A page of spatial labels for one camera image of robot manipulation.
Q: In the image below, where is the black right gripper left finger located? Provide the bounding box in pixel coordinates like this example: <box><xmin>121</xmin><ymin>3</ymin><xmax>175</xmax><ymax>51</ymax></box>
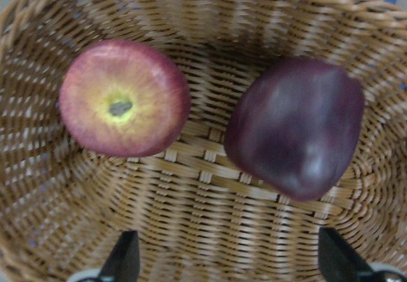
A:
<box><xmin>97</xmin><ymin>230</ymin><xmax>141</xmax><ymax>281</ymax></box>

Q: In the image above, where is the woven wicker basket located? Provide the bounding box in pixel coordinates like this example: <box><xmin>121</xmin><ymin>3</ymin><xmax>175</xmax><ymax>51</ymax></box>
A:
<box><xmin>1</xmin><ymin>0</ymin><xmax>406</xmax><ymax>281</ymax></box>

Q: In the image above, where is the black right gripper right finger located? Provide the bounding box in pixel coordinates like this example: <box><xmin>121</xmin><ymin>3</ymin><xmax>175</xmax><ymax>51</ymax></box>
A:
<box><xmin>318</xmin><ymin>227</ymin><xmax>378</xmax><ymax>282</ymax></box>

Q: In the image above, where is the dark red apple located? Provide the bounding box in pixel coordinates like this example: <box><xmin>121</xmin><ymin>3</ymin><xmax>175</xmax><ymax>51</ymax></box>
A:
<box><xmin>224</xmin><ymin>57</ymin><xmax>364</xmax><ymax>201</ymax></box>

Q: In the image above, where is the red yellow apple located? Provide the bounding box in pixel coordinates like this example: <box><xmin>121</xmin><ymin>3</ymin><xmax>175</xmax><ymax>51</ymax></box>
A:
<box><xmin>59</xmin><ymin>39</ymin><xmax>191</xmax><ymax>157</ymax></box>

